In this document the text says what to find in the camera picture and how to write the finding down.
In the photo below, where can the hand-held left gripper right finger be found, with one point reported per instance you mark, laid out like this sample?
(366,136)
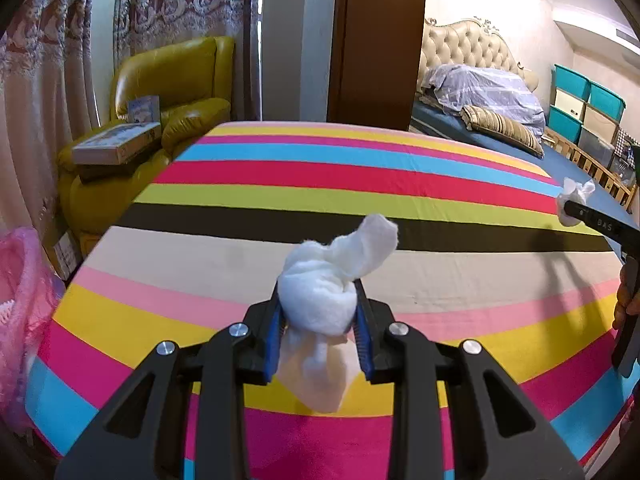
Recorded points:
(362,340)

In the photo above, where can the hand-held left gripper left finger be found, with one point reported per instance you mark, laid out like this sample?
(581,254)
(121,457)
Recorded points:
(274,340)

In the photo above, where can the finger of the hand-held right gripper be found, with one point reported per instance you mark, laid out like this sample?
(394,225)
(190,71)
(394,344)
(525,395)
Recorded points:
(592,220)

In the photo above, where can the white tissue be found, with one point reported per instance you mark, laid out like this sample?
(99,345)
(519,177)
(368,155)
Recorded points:
(575,192)
(320,300)

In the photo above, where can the pink trash bag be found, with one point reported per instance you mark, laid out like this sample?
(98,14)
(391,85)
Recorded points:
(25,285)

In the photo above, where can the person's right hand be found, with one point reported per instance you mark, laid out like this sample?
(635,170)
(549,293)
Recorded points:
(627,290)

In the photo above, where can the bed with blue sheet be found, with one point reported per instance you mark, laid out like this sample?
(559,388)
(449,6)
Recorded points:
(557,167)

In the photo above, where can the brown striped cushion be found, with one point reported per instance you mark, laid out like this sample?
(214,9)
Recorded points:
(500,127)

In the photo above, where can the stack of storage boxes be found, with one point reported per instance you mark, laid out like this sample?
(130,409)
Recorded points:
(570,82)

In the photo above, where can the purple striped pillow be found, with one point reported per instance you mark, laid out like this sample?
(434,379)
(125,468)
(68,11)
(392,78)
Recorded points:
(490,90)

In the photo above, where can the beige tufted headboard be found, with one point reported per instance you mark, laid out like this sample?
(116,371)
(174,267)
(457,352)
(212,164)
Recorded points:
(465,45)

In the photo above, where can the brown cardboard box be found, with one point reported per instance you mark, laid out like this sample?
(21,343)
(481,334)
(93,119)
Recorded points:
(62,252)

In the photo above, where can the flat cardboard box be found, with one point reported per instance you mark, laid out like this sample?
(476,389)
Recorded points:
(115,140)

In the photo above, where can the small blue picture box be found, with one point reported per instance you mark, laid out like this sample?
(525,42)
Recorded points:
(144,108)

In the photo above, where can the brown wooden door panel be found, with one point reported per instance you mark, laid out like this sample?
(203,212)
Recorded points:
(380,45)

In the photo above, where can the yellow leather armchair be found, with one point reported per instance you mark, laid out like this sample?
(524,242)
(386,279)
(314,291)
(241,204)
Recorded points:
(175,70)

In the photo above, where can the lace patterned curtain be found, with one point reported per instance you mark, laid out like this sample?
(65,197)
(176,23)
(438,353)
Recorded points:
(40,110)
(190,20)

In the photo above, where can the wooden crib rail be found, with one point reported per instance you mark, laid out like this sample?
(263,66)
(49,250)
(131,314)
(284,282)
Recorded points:
(590,165)

